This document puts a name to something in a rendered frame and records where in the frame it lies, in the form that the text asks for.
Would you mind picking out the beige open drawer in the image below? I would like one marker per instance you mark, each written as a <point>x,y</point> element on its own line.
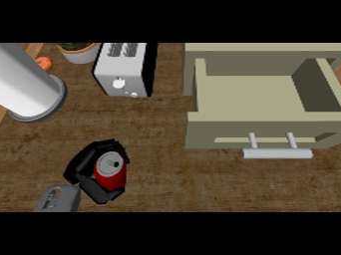
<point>248,94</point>

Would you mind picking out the red soda can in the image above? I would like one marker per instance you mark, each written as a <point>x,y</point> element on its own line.
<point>111,176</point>

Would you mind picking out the white toaster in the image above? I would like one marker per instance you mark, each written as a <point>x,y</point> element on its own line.
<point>120,69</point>

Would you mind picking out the potted plant in grey pot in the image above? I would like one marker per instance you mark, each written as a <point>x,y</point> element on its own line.
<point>80,53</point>

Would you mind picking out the white cylinder with grey base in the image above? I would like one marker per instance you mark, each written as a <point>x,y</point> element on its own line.
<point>17,83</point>

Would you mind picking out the beige drawer front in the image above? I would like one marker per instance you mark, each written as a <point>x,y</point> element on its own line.
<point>267,129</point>

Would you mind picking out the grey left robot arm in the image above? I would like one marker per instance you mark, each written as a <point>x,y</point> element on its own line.
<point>58,199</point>

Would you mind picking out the beige cabinet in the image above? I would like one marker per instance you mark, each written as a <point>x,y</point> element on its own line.
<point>267,51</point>

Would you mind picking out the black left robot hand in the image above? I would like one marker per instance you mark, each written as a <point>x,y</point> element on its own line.
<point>83,162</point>

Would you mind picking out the orange fruit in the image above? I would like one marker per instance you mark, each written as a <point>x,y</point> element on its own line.
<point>45,63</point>

